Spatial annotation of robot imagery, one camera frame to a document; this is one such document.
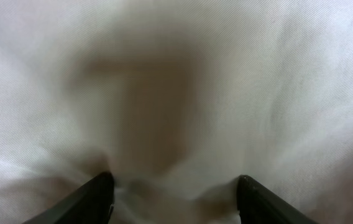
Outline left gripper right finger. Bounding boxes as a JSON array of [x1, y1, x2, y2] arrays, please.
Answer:
[[236, 175, 316, 224]]

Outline beige khaki shorts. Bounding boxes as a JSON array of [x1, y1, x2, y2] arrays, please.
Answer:
[[0, 1, 353, 223]]

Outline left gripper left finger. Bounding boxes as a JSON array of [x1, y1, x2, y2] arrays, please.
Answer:
[[24, 172, 114, 224]]

